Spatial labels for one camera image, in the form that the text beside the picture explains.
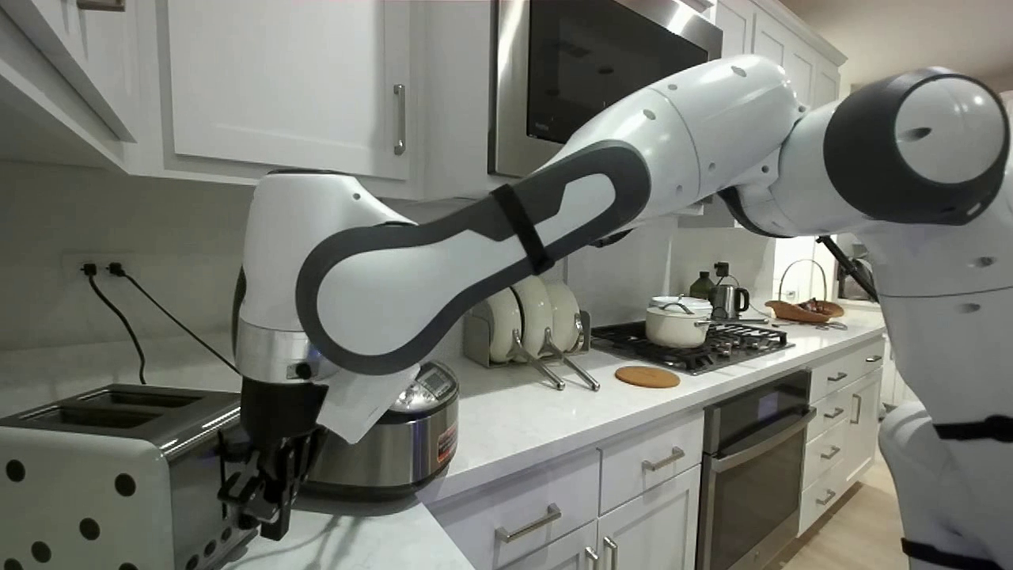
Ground white upper cabinet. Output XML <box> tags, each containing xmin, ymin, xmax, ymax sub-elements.
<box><xmin>0</xmin><ymin>0</ymin><xmax>136</xmax><ymax>173</ymax></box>

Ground white polka dot toaster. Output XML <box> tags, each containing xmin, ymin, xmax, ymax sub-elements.
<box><xmin>0</xmin><ymin>380</ymin><xmax>263</xmax><ymax>570</ymax></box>

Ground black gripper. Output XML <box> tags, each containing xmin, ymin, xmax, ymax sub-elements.
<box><xmin>217</xmin><ymin>376</ymin><xmax>330</xmax><ymax>546</ymax></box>

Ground round cork trivet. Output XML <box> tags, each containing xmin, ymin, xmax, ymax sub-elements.
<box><xmin>610</xmin><ymin>362</ymin><xmax>683</xmax><ymax>394</ymax></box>

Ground dark steel kettle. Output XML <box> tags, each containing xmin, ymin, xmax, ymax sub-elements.
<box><xmin>711</xmin><ymin>260</ymin><xmax>755</xmax><ymax>326</ymax></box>

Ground white counter drawer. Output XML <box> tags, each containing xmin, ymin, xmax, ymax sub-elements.
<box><xmin>600</xmin><ymin>409</ymin><xmax>711</xmax><ymax>516</ymax></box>
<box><xmin>435</xmin><ymin>449</ymin><xmax>601</xmax><ymax>563</ymax></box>

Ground cream saucepan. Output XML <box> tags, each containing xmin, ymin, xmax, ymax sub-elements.
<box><xmin>508</xmin><ymin>271</ymin><xmax>580</xmax><ymax>394</ymax></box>

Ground wicker basket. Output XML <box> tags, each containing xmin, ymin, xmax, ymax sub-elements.
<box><xmin>766</xmin><ymin>253</ymin><xmax>850</xmax><ymax>328</ymax></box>

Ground white lidded pot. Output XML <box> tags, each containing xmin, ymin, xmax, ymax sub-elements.
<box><xmin>643</xmin><ymin>294</ymin><xmax>720</xmax><ymax>351</ymax></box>

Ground white drawer stack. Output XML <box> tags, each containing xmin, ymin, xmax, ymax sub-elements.
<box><xmin>795</xmin><ymin>332</ymin><xmax>886</xmax><ymax>538</ymax></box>

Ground black power cord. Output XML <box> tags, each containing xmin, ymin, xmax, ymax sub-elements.
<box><xmin>79</xmin><ymin>260</ymin><xmax>152</xmax><ymax>391</ymax></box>
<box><xmin>104</xmin><ymin>260</ymin><xmax>245</xmax><ymax>376</ymax></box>

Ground white tall upper cabinets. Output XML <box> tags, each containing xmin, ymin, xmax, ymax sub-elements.
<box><xmin>716</xmin><ymin>0</ymin><xmax>850</xmax><ymax>109</ymax></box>

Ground stainless steel oven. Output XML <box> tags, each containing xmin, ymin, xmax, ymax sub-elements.
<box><xmin>697</xmin><ymin>367</ymin><xmax>816</xmax><ymax>570</ymax></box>

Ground stainless steel microwave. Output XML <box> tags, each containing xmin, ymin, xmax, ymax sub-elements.
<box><xmin>487</xmin><ymin>0</ymin><xmax>729</xmax><ymax>185</ymax></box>

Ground white upper cabinet door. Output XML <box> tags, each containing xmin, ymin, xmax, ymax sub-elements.
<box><xmin>155</xmin><ymin>0</ymin><xmax>415</xmax><ymax>185</ymax></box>

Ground black gas cooktop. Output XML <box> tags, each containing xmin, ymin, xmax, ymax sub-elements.
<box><xmin>589</xmin><ymin>317</ymin><xmax>795</xmax><ymax>376</ymax></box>

